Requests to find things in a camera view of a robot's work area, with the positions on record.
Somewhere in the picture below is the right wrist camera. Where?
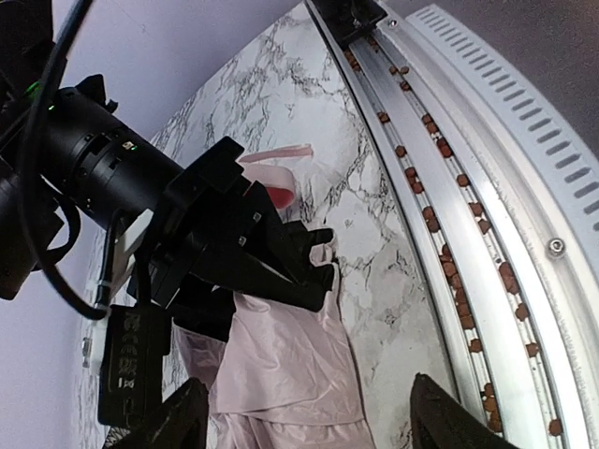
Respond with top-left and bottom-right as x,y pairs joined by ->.
81,210 -> 172,427

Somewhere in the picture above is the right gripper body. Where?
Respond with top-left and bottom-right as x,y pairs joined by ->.
127,137 -> 293,308

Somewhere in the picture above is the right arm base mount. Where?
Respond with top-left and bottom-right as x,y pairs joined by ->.
314,0 -> 387,50

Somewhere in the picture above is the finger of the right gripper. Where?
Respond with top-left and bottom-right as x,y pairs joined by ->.
275,221 -> 334,285
210,261 -> 335,312

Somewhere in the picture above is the pink and black umbrella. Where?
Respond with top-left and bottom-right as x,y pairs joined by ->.
172,143 -> 380,449

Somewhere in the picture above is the front aluminium rail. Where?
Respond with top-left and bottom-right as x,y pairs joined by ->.
307,1 -> 598,448

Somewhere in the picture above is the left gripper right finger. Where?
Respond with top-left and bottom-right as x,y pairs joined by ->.
410,373 -> 514,449

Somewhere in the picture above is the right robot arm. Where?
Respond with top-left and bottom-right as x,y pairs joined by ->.
1,1 -> 332,321

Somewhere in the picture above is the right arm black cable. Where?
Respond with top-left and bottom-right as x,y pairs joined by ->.
18,0 -> 111,319

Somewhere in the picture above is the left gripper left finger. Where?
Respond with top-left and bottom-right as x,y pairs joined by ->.
103,378 -> 209,449

